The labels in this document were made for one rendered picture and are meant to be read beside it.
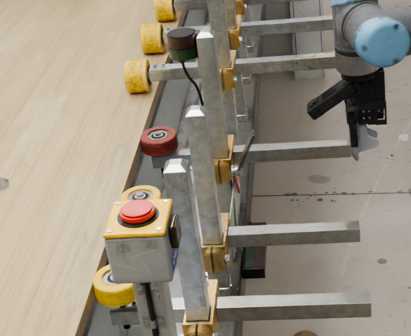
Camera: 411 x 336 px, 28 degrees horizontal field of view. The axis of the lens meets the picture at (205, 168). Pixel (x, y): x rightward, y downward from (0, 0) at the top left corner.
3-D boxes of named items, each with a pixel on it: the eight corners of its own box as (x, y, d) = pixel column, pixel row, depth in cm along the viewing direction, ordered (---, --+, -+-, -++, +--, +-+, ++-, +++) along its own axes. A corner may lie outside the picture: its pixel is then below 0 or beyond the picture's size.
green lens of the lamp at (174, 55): (200, 48, 166) (199, 38, 164) (197, 59, 160) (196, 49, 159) (171, 50, 166) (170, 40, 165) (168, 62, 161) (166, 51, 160)
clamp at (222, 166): (236, 153, 184) (234, 133, 182) (232, 184, 173) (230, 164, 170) (212, 155, 185) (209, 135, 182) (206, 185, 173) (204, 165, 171)
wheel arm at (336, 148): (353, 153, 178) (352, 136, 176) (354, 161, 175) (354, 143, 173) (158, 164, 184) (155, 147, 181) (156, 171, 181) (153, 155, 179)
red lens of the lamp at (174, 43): (198, 37, 164) (197, 26, 163) (196, 48, 159) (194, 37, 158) (170, 39, 165) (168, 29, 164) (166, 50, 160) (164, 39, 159)
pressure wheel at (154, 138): (184, 167, 186) (178, 123, 180) (180, 185, 179) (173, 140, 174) (150, 169, 187) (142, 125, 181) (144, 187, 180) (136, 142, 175)
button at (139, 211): (158, 209, 93) (156, 197, 93) (153, 229, 90) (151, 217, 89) (124, 211, 94) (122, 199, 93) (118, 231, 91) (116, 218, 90)
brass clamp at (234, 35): (244, 31, 222) (243, 14, 219) (242, 50, 210) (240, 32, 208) (222, 33, 223) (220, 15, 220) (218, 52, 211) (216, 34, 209)
